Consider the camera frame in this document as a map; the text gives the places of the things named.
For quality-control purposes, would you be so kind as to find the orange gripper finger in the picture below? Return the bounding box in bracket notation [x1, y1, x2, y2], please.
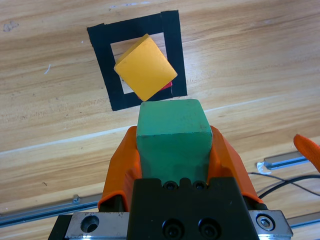
[206, 124, 268, 211]
[97, 125, 145, 213]
[293, 133, 320, 174]

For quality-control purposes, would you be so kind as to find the green wooden block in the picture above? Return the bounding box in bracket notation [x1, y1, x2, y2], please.
[136, 98, 214, 186]

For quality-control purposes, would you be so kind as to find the red wooden block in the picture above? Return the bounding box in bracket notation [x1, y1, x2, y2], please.
[159, 81, 174, 92]

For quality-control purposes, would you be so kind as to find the yellow wooden block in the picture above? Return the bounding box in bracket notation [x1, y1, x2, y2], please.
[113, 33, 179, 103]

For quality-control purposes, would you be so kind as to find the white tape scrap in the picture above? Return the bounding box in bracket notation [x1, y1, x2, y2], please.
[256, 161, 273, 176]

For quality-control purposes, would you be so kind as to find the black tape square outline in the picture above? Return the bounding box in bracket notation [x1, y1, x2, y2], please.
[86, 9, 188, 112]

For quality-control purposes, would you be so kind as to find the aluminium rail with taped end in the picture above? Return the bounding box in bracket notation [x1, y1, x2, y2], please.
[256, 150, 313, 174]

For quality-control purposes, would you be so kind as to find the thin black cable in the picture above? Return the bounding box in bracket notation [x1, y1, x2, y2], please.
[248, 171, 320, 195]
[257, 174, 320, 200]

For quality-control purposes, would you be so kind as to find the aluminium rail with bracket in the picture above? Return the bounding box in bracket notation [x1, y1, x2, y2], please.
[0, 193, 106, 228]

